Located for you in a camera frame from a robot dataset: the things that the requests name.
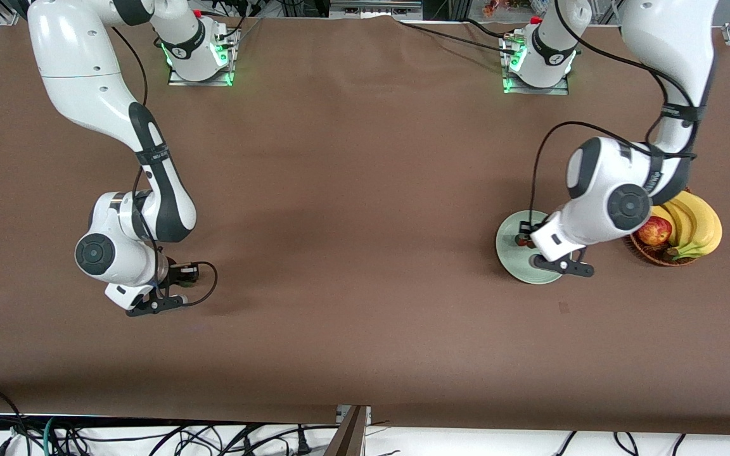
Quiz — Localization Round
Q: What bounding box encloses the light green round plate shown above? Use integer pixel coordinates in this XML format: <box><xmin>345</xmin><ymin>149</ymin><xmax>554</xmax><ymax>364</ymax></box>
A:
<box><xmin>496</xmin><ymin>210</ymin><xmax>573</xmax><ymax>285</ymax></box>

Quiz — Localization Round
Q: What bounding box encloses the brown wicker basket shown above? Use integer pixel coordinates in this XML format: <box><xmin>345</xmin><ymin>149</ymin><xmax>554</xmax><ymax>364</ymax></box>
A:
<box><xmin>630</xmin><ymin>184</ymin><xmax>701</xmax><ymax>267</ymax></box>

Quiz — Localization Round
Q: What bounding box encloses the red apple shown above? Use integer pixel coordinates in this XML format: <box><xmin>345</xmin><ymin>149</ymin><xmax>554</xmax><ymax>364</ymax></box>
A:
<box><xmin>636</xmin><ymin>216</ymin><xmax>673</xmax><ymax>246</ymax></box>

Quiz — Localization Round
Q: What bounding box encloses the yellow banana bunch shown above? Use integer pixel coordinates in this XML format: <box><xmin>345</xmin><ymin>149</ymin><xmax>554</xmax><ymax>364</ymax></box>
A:
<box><xmin>650</xmin><ymin>190</ymin><xmax>723</xmax><ymax>261</ymax></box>

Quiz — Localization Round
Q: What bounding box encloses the brown table cover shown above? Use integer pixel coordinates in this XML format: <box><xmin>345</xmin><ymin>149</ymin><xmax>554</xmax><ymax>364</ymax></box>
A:
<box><xmin>0</xmin><ymin>11</ymin><xmax>730</xmax><ymax>438</ymax></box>

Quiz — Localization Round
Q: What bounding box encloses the grey metal device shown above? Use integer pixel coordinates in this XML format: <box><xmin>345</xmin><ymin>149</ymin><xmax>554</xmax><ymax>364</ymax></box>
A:
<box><xmin>330</xmin><ymin>0</ymin><xmax>423</xmax><ymax>20</ymax></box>

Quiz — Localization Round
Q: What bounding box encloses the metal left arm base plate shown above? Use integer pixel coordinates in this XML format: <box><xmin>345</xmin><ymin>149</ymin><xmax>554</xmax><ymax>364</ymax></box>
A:
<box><xmin>501</xmin><ymin>32</ymin><xmax>570</xmax><ymax>96</ymax></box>

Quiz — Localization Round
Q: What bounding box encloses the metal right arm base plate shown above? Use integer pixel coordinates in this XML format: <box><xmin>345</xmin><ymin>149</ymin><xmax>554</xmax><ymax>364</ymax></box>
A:
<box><xmin>167</xmin><ymin>28</ymin><xmax>234</xmax><ymax>87</ymax></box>

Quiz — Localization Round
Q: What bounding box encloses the aluminium frame post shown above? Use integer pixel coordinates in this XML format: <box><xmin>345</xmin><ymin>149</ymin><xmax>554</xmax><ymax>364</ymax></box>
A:
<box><xmin>324</xmin><ymin>405</ymin><xmax>372</xmax><ymax>456</ymax></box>

